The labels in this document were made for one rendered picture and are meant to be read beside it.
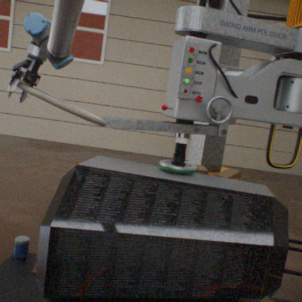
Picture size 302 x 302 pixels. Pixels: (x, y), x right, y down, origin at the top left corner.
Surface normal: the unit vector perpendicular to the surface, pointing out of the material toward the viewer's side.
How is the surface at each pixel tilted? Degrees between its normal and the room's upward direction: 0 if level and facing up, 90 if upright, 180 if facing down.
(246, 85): 90
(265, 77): 90
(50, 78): 90
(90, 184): 45
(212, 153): 90
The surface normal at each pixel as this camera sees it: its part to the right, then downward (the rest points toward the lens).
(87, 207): 0.01, -0.61
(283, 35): 0.25, 0.18
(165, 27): 0.00, 0.14
